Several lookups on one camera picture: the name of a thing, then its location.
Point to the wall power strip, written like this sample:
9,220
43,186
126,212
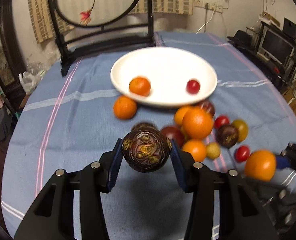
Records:
210,6

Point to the white plastic bag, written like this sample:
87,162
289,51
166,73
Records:
31,78

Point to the computer monitor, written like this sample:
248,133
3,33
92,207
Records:
273,46

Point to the white round plate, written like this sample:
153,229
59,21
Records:
168,70

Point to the blue striped tablecloth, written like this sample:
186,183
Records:
68,123

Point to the small orange by plate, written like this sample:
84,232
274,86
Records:
124,108

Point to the dark purple tomato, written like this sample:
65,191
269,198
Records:
207,106
174,133

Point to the orange mandarin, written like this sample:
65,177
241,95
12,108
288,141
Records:
140,86
196,148

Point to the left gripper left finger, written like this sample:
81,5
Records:
51,214

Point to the small orange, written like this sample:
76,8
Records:
179,115
124,108

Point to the dark purple tomato right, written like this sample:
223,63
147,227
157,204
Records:
207,106

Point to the small red tomato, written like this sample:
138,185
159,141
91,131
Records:
221,120

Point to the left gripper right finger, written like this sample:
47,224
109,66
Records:
241,214

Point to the small yellow-green longan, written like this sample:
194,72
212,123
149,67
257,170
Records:
213,150

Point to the dark framed painting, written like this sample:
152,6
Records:
11,59

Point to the yellow-green tomato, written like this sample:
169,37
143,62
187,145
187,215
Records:
242,128

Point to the dark passion fruit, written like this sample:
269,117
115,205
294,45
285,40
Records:
143,125

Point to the yellow-orange citrus front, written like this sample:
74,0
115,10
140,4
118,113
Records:
261,165

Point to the dark purple tomato left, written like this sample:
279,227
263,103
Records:
174,133

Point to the large orange top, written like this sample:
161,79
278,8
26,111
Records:
197,123

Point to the wrinkled passion fruit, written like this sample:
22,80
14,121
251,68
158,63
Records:
146,149
227,135

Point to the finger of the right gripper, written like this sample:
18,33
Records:
282,162

